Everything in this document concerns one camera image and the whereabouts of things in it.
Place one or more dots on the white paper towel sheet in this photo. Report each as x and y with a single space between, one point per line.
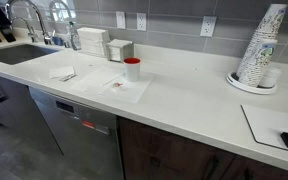
129 92

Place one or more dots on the white mug red interior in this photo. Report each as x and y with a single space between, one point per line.
132 69

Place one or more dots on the white napkin dispenser box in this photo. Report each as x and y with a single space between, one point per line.
118 50

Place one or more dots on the dark wood cabinet doors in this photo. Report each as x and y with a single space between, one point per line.
153 154

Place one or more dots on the stack of white paper towels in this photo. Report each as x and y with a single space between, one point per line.
93 41

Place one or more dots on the stainless steel dishwasher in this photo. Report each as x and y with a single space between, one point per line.
87 136

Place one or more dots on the clear plastic water bottle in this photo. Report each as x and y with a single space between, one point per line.
73 36

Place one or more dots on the white round cup tray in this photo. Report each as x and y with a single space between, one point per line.
233 80

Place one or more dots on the blue sponge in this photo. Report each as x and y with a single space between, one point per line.
57 41

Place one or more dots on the tall stack paper cups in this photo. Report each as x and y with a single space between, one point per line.
267 29

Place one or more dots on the short stack paper cups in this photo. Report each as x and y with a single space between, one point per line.
258 63

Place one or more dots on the stainless steel sink basin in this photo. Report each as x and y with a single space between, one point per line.
21 53

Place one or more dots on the dark wood cabinet under sink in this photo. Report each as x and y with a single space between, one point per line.
20 115

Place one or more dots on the white wall outlet middle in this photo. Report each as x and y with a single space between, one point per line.
141 22

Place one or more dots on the white wall outlet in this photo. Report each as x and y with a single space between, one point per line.
208 26
141 22

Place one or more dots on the white wall switch plate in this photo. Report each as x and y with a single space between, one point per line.
121 21

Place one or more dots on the white wall outlet right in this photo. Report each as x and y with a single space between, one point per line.
208 26

